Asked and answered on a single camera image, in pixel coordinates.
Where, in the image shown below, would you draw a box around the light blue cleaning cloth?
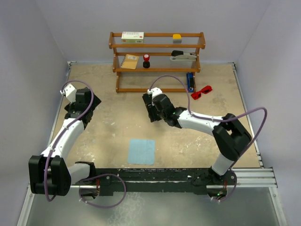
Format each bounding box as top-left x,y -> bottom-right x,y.
127,139 -> 155,165

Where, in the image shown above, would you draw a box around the black glasses case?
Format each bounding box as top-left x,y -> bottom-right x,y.
143,93 -> 157,122

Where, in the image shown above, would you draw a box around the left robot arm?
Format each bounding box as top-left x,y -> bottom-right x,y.
28,84 -> 101,198

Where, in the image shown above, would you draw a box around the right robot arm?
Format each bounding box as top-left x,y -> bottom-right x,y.
143,93 -> 252,184

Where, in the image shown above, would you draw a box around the red sunglasses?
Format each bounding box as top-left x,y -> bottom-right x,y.
191,85 -> 213,100

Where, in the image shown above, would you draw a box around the wooden three-tier shelf rack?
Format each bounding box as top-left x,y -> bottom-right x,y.
109,32 -> 206,93

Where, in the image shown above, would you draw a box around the blue and black stapler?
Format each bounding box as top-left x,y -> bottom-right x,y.
186,72 -> 195,92

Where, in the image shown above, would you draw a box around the red and black stamp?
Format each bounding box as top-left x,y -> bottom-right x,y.
143,54 -> 150,69

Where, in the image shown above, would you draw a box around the black and white stapler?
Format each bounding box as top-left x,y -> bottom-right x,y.
170,50 -> 197,62

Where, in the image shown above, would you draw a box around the brown spiral notebook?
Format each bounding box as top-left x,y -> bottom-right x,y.
120,54 -> 139,70

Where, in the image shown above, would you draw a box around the yellow and grey eraser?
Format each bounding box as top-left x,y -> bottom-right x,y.
172,33 -> 182,44

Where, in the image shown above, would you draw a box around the white and red box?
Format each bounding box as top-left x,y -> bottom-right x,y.
121,32 -> 144,44

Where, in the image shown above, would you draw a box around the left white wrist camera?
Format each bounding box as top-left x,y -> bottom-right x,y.
60,83 -> 77,103

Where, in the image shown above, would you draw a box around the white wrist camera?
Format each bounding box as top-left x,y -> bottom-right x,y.
147,87 -> 163,98
60,83 -> 77,103

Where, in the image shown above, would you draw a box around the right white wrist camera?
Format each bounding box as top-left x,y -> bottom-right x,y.
147,87 -> 163,98

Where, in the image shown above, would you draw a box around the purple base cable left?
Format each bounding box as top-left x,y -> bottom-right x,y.
79,173 -> 127,209

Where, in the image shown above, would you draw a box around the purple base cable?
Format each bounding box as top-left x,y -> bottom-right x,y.
211,169 -> 238,203
79,173 -> 127,209

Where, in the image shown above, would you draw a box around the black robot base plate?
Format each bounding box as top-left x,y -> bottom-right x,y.
69,167 -> 238,196

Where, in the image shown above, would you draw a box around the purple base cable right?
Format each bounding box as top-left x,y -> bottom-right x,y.
211,169 -> 238,203

